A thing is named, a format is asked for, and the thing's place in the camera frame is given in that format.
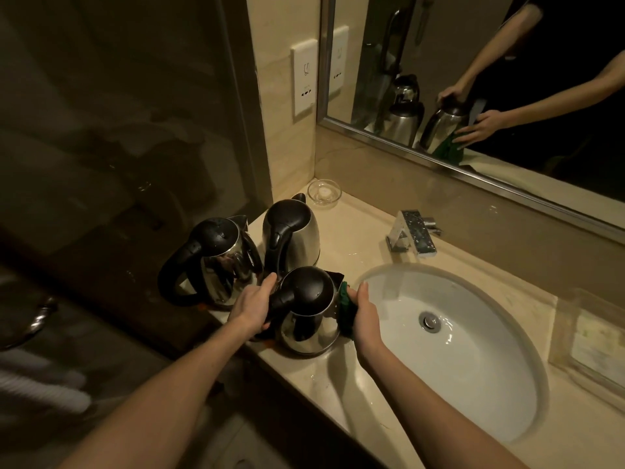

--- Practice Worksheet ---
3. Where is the person's left hand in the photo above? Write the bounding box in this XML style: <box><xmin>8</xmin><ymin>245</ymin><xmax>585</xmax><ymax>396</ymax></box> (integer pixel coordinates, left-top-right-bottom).
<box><xmin>228</xmin><ymin>273</ymin><xmax>278</xmax><ymax>337</ymax></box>

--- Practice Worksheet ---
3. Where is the person's right hand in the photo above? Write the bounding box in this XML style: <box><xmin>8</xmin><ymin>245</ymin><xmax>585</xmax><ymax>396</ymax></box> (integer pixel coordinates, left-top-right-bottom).
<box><xmin>351</xmin><ymin>282</ymin><xmax>383</xmax><ymax>372</ymax></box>

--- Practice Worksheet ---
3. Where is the green cleaning cloth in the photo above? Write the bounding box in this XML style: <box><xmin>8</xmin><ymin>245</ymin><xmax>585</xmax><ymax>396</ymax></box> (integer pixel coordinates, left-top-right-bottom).
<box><xmin>339</xmin><ymin>281</ymin><xmax>360</xmax><ymax>338</ymax></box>

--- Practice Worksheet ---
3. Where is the steel kettle with domed lid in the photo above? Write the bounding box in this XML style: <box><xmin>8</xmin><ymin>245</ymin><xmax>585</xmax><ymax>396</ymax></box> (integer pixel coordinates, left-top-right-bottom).
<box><xmin>267</xmin><ymin>266</ymin><xmax>345</xmax><ymax>357</ymax></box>

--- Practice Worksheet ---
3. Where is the person's left forearm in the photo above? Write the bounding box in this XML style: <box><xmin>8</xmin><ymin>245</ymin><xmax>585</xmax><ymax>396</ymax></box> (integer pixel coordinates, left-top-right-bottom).
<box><xmin>58</xmin><ymin>321</ymin><xmax>255</xmax><ymax>469</ymax></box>

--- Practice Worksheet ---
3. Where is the person's right forearm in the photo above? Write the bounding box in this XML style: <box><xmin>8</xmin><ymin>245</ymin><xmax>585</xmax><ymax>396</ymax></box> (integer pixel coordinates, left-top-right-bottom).
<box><xmin>360</xmin><ymin>343</ymin><xmax>530</xmax><ymax>469</ymax></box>

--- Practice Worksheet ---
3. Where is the tall steel kettle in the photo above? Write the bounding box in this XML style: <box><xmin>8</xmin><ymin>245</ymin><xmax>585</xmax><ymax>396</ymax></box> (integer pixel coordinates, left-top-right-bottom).
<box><xmin>262</xmin><ymin>192</ymin><xmax>321</xmax><ymax>284</ymax></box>

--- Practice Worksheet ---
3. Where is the chrome faucet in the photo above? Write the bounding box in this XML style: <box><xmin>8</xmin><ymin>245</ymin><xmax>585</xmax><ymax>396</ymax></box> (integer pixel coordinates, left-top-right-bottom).
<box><xmin>386</xmin><ymin>209</ymin><xmax>443</xmax><ymax>260</ymax></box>

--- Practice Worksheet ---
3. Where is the white oval sink basin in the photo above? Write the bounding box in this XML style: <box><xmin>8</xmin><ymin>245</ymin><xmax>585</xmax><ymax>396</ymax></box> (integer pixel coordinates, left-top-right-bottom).
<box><xmin>354</xmin><ymin>263</ymin><xmax>549</xmax><ymax>443</ymax></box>

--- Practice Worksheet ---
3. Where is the clear glass soap dish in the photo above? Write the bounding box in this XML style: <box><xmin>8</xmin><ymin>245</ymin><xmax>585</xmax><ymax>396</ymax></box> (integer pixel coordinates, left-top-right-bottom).
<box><xmin>308</xmin><ymin>179</ymin><xmax>342</xmax><ymax>207</ymax></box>

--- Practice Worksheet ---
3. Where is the glass shower door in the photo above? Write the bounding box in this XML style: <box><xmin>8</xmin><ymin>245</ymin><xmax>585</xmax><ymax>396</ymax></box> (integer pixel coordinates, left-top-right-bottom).
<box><xmin>0</xmin><ymin>0</ymin><xmax>274</xmax><ymax>359</ymax></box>

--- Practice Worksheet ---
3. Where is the clear acrylic tray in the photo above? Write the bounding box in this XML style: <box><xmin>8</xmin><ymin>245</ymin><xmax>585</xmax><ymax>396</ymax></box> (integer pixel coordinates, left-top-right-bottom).
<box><xmin>547</xmin><ymin>287</ymin><xmax>625</xmax><ymax>392</ymax></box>

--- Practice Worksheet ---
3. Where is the white towel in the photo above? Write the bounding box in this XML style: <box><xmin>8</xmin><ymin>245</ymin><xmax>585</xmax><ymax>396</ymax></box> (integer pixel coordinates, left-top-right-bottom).
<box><xmin>0</xmin><ymin>354</ymin><xmax>93</xmax><ymax>416</ymax></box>

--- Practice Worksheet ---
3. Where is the steel kettle with loop handle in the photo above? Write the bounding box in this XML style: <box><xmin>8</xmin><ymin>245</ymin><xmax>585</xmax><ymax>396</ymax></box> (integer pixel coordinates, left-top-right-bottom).
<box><xmin>157</xmin><ymin>215</ymin><xmax>264</xmax><ymax>309</ymax></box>

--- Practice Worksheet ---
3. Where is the white wall socket plate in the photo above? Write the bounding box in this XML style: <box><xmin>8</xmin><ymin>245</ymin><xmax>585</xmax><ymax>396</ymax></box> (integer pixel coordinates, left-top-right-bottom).
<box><xmin>291</xmin><ymin>39</ymin><xmax>319</xmax><ymax>123</ymax></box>

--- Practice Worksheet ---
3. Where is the chrome door handle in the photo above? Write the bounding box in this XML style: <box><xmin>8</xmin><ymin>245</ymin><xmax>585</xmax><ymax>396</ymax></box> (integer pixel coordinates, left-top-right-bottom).
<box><xmin>0</xmin><ymin>297</ymin><xmax>59</xmax><ymax>351</ymax></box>

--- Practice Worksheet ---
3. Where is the wall mirror with metal frame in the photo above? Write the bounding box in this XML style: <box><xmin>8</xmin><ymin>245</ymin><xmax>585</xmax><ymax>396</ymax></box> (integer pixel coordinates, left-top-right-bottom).
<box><xmin>316</xmin><ymin>0</ymin><xmax>625</xmax><ymax>233</ymax></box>

